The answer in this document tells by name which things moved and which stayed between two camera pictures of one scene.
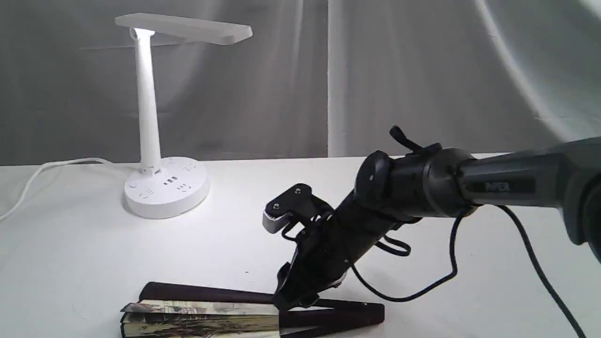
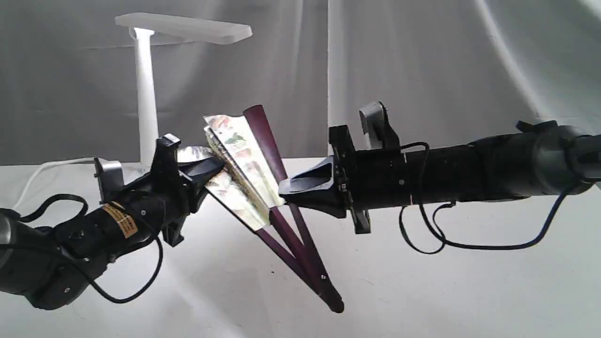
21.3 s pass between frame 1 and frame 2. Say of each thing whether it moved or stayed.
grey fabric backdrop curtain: stayed
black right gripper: moved
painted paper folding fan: moved
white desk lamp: stayed
